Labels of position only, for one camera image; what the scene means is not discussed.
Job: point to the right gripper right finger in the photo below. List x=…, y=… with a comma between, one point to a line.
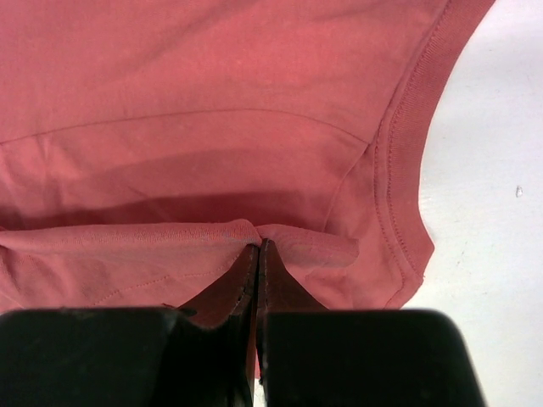
x=278, y=291

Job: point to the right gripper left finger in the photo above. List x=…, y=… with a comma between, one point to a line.
x=218, y=324

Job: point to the red t shirt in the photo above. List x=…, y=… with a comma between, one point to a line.
x=145, y=144

